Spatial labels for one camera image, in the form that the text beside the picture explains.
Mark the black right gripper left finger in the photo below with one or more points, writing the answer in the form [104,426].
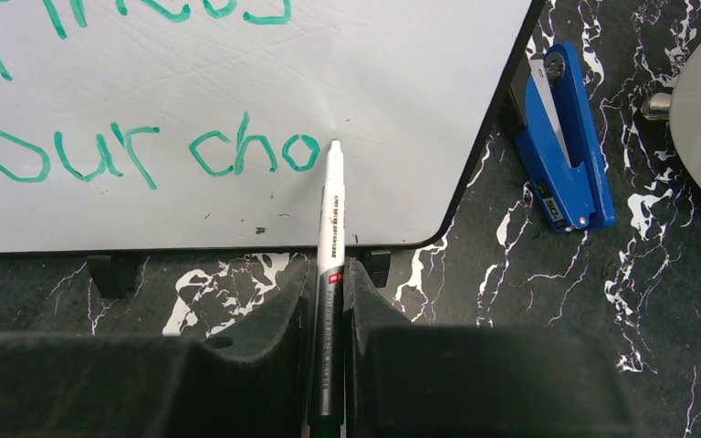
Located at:
[246,381]

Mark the white marker pen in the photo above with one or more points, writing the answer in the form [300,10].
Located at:
[325,412]

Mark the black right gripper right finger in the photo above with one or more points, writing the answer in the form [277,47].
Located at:
[409,380]

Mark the white whiteboard black frame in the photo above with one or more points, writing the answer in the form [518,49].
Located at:
[205,125]

